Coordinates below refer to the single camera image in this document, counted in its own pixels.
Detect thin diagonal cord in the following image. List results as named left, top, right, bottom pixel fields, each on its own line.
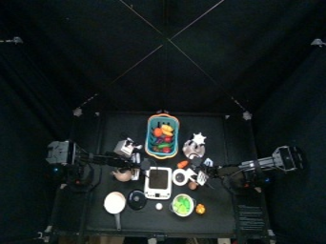
left=78, top=0, right=226, bottom=110
left=119, top=0, right=248, bottom=112

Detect silver round toy pot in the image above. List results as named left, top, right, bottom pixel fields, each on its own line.
left=182, top=139, right=208, bottom=160

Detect white star-shaped toy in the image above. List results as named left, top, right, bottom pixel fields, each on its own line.
left=192, top=132, right=208, bottom=146

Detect copper toy kettle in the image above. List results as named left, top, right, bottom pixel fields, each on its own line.
left=111, top=169, right=136, bottom=183

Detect yellow toy food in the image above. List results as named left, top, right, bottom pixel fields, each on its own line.
left=161, top=124, right=176, bottom=137

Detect black round pot lid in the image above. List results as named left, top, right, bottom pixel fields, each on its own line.
left=127, top=189, right=149, bottom=211

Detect teal basket with orange rim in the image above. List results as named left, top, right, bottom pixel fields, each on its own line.
left=146, top=113, right=181, bottom=160

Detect grey toy pot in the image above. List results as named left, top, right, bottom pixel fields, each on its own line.
left=170, top=193, right=198, bottom=218

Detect white toy induction stove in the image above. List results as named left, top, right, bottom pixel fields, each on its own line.
left=144, top=166, right=174, bottom=200

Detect white toy frying pan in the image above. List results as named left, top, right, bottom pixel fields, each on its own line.
left=103, top=191, right=127, bottom=232

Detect silver boxy toy appliance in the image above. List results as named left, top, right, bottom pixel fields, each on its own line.
left=113, top=138, right=145, bottom=159

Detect green toy vegetables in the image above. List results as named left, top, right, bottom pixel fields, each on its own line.
left=174, top=194, right=194, bottom=214

